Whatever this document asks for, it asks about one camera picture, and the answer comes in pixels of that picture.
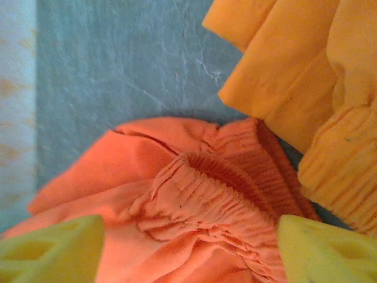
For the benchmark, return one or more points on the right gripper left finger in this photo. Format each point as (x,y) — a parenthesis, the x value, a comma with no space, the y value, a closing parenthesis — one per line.
(44,256)

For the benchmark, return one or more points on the light orange shorts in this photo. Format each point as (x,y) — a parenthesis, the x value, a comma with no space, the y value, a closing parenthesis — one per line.
(294,73)

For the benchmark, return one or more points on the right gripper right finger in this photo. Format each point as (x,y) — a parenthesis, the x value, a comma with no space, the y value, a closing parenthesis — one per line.
(330,253)

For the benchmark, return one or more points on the red-orange shorts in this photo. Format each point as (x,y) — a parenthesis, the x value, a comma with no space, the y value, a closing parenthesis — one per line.
(132,171)

